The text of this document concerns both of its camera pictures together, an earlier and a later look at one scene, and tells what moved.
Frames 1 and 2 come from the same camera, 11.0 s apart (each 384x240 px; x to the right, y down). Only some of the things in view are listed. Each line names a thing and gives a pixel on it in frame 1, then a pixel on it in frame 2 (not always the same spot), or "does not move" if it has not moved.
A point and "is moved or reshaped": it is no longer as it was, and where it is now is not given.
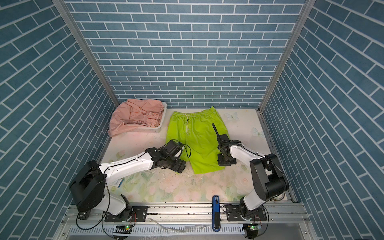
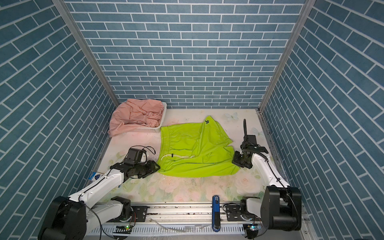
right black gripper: x=220 y=162 -> x=236 y=160
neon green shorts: x=195 y=134 is moved or reshaped
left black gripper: x=178 y=167 -> x=152 y=168
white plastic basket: x=153 y=129 does not move
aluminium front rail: x=194 y=214 does not move
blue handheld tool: x=216 y=213 does not move
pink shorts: x=145 y=113 does not move
